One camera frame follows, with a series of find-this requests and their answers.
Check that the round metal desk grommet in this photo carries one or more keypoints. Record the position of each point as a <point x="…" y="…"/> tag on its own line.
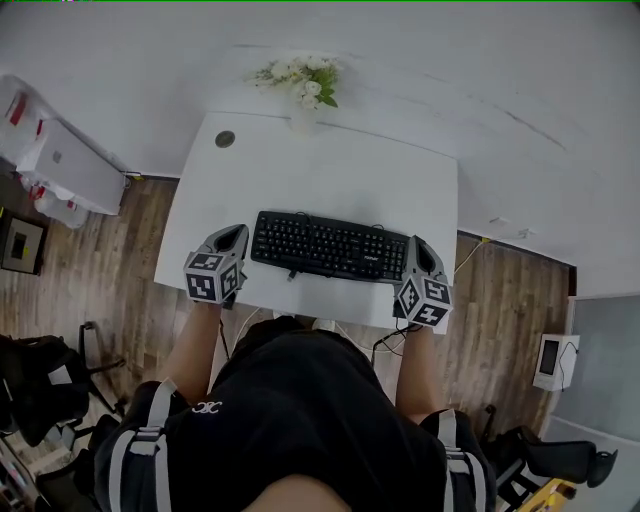
<point x="225" y="139"/>

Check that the white flower bouquet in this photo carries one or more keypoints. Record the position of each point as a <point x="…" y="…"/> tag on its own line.
<point x="305" y="75"/>

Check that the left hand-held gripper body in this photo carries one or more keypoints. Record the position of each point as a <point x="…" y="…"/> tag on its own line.
<point x="202" y="280"/>

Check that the dark framed box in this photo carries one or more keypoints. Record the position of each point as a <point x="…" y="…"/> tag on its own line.
<point x="22" y="245"/>

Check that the white vase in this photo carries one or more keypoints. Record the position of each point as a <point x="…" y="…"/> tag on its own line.
<point x="303" y="122"/>

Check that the white plastic bag red print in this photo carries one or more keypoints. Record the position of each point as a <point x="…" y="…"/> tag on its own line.
<point x="20" y="120"/>
<point x="57" y="207"/>

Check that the person's left forearm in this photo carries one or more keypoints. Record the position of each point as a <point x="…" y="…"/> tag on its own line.
<point x="192" y="345"/>

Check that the white device with screen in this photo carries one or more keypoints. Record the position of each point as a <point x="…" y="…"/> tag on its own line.
<point x="552" y="362"/>

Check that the person's right forearm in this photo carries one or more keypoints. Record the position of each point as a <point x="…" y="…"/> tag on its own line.
<point x="417" y="375"/>

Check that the black keyboard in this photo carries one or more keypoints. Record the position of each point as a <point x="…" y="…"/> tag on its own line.
<point x="325" y="247"/>

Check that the person's black shirt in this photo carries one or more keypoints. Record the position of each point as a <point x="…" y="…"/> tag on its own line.
<point x="300" y="415"/>

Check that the black office chair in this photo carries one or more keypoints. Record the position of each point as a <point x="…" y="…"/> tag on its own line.
<point x="40" y="380"/>
<point x="560" y="457"/>

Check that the yellow object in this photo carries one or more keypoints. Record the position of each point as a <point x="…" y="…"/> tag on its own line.
<point x="547" y="495"/>

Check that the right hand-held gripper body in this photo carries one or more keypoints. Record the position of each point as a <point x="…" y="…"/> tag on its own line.
<point x="425" y="300"/>

